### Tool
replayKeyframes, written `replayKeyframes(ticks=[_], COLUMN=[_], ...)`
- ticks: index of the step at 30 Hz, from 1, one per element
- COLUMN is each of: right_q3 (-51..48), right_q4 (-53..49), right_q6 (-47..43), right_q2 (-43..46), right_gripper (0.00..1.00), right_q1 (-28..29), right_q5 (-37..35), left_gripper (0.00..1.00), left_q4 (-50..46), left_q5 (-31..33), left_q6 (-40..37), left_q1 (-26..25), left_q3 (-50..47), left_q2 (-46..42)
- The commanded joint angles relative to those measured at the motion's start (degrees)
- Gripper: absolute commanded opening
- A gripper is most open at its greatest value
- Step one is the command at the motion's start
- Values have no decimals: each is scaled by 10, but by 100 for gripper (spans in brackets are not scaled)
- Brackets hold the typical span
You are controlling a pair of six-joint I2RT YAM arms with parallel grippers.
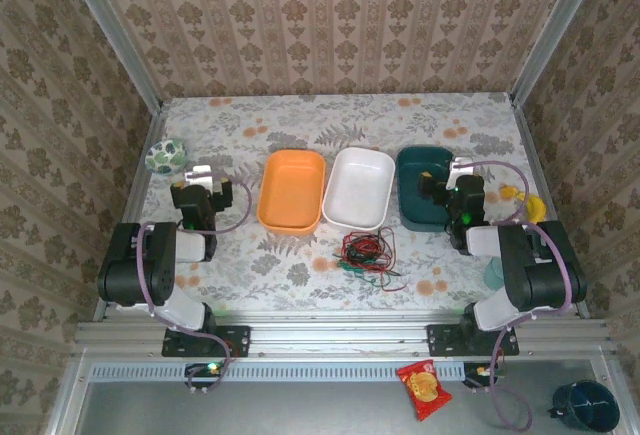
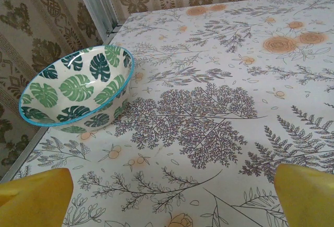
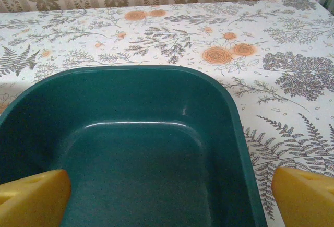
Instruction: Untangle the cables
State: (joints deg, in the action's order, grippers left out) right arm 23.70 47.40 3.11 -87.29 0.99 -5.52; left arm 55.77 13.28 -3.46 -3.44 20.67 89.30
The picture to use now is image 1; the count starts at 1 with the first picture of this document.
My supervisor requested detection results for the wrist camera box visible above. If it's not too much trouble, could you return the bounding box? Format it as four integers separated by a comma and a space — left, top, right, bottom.
183, 164, 215, 191
448, 156, 475, 177

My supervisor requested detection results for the aluminium frame post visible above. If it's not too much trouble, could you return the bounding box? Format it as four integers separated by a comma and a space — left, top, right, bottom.
56, 0, 165, 112
508, 0, 610, 107

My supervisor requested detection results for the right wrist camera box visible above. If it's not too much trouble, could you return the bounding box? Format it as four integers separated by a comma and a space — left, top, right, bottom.
448, 156, 475, 177

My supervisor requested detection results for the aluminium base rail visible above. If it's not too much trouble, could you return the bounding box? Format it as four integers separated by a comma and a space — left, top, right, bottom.
74, 318, 614, 357

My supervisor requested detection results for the green leaf patterned bowl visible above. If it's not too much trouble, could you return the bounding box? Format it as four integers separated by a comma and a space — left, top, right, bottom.
144, 137, 189, 175

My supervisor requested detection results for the dark blue mug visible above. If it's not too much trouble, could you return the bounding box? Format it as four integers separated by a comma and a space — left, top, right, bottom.
546, 379, 622, 433

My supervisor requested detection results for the dark teal plastic tray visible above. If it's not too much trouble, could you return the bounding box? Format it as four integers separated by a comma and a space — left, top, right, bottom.
395, 145, 459, 232

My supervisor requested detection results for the grey slotted cable duct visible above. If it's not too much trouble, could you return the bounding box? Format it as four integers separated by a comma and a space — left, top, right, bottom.
88, 360, 467, 383

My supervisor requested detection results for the red snack packet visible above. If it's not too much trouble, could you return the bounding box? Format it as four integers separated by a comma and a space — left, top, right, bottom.
396, 358, 454, 423

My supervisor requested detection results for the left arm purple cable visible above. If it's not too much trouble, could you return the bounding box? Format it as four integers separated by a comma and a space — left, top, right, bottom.
135, 171, 254, 397

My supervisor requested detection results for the teal cup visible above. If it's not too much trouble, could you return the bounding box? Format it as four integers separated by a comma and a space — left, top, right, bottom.
483, 258, 507, 292

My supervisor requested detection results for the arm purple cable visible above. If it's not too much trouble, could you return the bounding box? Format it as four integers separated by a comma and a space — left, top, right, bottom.
135, 171, 254, 397
466, 159, 576, 433

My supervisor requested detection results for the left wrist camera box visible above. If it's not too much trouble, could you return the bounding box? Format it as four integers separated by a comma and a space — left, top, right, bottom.
183, 164, 215, 191

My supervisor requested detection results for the red cable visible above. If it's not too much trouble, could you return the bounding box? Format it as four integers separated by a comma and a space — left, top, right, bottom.
341, 226, 404, 294

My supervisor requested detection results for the aluminium table side rail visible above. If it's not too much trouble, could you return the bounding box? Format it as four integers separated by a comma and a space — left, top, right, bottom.
93, 103, 170, 322
508, 95, 592, 320

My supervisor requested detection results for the orange plastic tray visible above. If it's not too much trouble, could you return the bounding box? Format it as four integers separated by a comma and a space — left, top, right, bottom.
255, 149, 327, 235

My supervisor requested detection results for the yellow banana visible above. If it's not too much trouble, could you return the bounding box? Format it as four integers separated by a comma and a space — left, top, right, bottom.
521, 193, 549, 229

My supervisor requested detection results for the white plastic tray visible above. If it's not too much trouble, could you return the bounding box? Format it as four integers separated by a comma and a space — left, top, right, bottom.
321, 146, 396, 230

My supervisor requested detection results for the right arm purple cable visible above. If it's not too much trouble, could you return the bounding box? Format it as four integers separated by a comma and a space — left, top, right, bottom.
466, 159, 576, 433

